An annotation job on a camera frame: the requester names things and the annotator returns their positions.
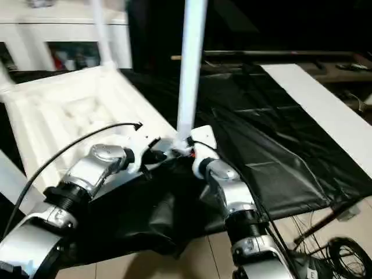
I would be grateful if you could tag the white plastic table leg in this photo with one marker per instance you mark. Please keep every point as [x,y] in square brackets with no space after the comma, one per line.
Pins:
[14,180]
[190,72]
[4,75]
[103,35]

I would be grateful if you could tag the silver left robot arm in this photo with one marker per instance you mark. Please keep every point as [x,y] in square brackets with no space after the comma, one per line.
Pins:
[87,171]

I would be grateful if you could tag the black work mat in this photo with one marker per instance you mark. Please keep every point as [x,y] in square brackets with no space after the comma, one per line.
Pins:
[261,139]

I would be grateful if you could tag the small yellow label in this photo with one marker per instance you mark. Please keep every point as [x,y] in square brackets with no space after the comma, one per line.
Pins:
[176,57]

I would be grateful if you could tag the long black rod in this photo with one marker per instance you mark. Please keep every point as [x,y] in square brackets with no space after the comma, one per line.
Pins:
[276,53]

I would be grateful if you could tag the flat white board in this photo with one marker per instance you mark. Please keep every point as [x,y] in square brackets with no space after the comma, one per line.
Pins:
[319,101]

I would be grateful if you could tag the white glass door cabinet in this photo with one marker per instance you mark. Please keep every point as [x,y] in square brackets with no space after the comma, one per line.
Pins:
[43,26]

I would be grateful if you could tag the small grey patterned ornament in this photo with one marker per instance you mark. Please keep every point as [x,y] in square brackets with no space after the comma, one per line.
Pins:
[40,3]

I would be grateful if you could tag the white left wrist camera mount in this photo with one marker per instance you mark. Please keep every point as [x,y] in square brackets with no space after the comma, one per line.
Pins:
[142,145]

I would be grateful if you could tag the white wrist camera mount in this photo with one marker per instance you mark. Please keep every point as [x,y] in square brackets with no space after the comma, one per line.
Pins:
[203,136]
[142,145]

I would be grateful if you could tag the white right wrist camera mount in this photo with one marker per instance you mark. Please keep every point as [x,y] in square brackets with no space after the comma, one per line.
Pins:
[203,136]

